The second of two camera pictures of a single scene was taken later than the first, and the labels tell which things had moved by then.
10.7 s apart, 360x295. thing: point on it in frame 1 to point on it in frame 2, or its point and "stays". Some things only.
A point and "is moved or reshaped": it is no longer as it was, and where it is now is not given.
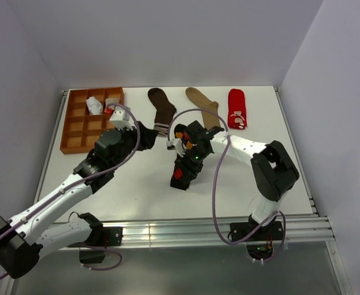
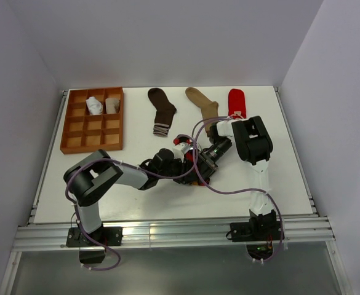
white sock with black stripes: (95, 107) stays
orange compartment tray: (81, 129) stays
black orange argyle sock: (186, 166) is moved or reshaped
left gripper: (148, 138) to (183, 166)
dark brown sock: (165, 111) stays
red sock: (236, 112) stays
